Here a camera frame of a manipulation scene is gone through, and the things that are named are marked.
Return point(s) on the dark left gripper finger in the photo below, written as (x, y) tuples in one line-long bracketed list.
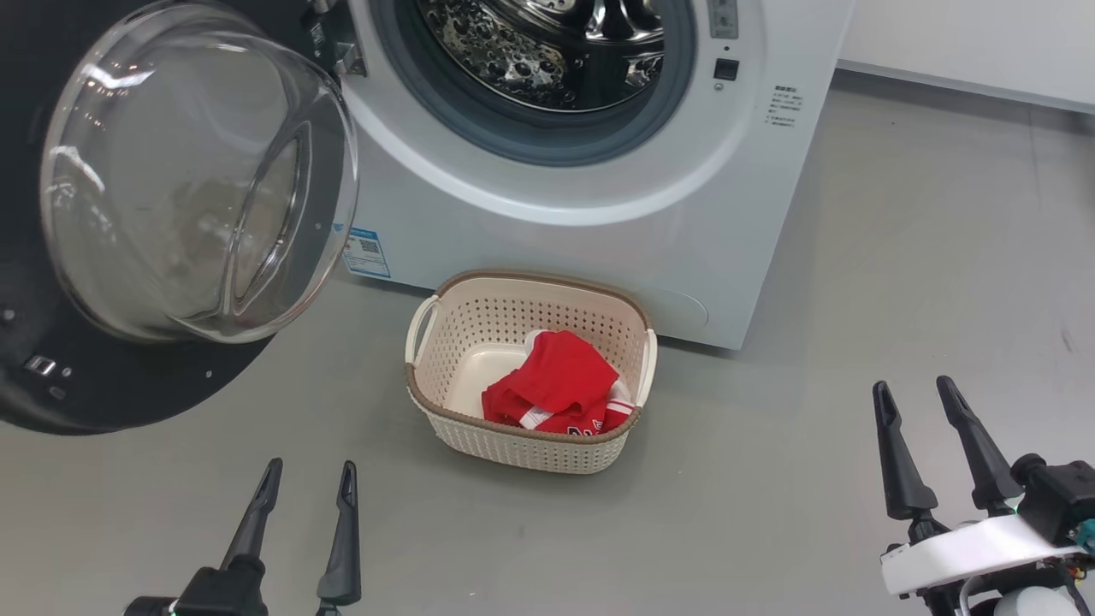
[(344, 556), (252, 522)]

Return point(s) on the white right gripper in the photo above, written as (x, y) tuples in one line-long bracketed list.
[(967, 556)]

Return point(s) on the round glass washing machine door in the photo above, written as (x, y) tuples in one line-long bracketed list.
[(171, 188)]

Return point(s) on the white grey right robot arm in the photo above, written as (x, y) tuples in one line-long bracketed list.
[(1026, 603)]

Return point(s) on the cream perforated laundry basket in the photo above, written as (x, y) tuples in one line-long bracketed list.
[(530, 449)]

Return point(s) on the white front-load washing machine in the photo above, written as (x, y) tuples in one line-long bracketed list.
[(599, 239)]

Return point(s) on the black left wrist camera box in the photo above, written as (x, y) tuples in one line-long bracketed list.
[(218, 590)]

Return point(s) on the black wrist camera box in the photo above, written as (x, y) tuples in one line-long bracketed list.
[(218, 590), (1061, 500)]

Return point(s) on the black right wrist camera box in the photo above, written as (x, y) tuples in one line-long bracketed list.
[(1061, 500)]

